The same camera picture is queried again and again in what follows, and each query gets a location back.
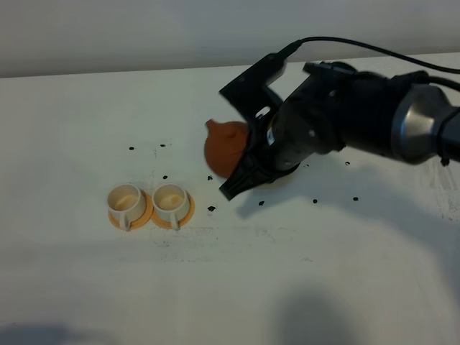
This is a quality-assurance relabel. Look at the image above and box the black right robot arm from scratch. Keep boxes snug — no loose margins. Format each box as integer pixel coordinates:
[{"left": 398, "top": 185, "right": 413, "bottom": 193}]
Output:
[{"left": 220, "top": 53, "right": 459, "bottom": 199}]

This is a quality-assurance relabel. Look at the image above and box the left white teacup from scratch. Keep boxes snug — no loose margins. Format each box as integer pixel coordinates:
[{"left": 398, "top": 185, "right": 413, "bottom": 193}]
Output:
[{"left": 106, "top": 183, "right": 147, "bottom": 231}]

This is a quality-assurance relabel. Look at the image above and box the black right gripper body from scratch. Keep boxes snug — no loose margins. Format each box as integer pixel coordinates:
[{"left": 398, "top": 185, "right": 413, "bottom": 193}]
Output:
[{"left": 252, "top": 62, "right": 359, "bottom": 183}]

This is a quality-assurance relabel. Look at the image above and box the brown clay teapot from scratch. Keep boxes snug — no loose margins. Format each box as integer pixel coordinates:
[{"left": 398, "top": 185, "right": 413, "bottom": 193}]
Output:
[{"left": 204, "top": 119, "right": 249, "bottom": 178}]

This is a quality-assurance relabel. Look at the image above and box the beige round teapot coaster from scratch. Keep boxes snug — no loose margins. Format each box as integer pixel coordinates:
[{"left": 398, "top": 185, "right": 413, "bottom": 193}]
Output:
[{"left": 265, "top": 163, "right": 301, "bottom": 185}]

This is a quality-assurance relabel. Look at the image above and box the white teacup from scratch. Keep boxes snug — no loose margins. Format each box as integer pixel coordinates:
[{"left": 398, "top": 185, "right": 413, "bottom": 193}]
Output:
[
  {"left": 152, "top": 184, "right": 190, "bottom": 230},
  {"left": 106, "top": 183, "right": 147, "bottom": 231}
]

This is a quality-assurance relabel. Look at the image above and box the right white teacup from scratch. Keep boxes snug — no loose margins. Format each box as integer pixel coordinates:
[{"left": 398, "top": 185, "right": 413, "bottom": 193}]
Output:
[{"left": 152, "top": 184, "right": 190, "bottom": 230}]

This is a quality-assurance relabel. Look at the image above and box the right orange saucer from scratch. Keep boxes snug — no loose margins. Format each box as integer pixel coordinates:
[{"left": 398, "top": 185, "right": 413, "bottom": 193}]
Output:
[{"left": 150, "top": 194, "right": 195, "bottom": 229}]

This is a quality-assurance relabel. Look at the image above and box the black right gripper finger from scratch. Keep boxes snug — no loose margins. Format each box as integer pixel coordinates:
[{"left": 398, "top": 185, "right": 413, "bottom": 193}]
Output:
[
  {"left": 219, "top": 142, "right": 273, "bottom": 201},
  {"left": 219, "top": 53, "right": 285, "bottom": 124}
]

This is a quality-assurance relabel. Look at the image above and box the orange saucer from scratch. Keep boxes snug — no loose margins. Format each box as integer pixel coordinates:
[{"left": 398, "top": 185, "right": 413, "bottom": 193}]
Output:
[
  {"left": 150, "top": 194, "right": 195, "bottom": 229},
  {"left": 108, "top": 190, "right": 154, "bottom": 231}
]

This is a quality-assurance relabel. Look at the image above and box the left orange saucer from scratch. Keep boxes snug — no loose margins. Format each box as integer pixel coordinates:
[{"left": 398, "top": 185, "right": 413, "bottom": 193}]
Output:
[{"left": 108, "top": 190, "right": 154, "bottom": 231}]

